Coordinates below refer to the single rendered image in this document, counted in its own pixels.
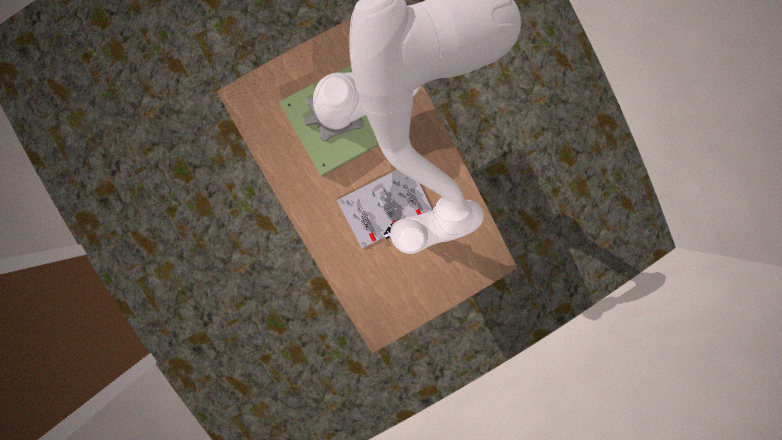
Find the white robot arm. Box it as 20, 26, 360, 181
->
304, 0, 521, 254

